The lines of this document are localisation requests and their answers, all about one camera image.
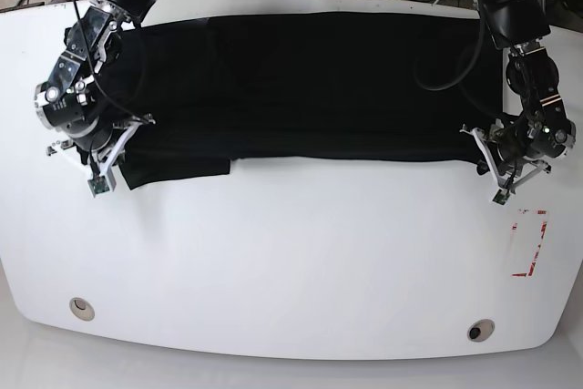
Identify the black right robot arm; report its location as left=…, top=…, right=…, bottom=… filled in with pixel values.
left=35, top=0, right=157, bottom=155

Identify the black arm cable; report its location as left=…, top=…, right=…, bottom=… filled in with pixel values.
left=61, top=0, right=156, bottom=171
left=412, top=0, right=516, bottom=126

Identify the table grommet hole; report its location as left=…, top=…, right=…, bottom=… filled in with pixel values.
left=467, top=319, right=496, bottom=343
left=69, top=297, right=96, bottom=322

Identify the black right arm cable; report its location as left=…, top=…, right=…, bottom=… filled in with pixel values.
left=61, top=0, right=156, bottom=171

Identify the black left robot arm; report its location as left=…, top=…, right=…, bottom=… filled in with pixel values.
left=476, top=0, right=576, bottom=174

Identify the black t-shirt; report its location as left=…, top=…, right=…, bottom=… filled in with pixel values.
left=102, top=13, right=503, bottom=189

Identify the left table grommet hole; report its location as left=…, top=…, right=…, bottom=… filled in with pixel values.
left=69, top=297, right=96, bottom=322

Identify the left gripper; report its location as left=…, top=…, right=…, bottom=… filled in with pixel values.
left=496, top=113, right=577, bottom=175

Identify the red tape rectangle marking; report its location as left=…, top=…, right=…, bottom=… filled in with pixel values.
left=507, top=210, right=548, bottom=278

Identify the right table grommet hole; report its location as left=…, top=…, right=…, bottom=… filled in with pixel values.
left=467, top=319, right=496, bottom=343

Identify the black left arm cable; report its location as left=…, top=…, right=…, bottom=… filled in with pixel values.
left=412, top=0, right=516, bottom=126

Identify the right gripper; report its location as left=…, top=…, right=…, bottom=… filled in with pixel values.
left=34, top=82, right=130, bottom=135

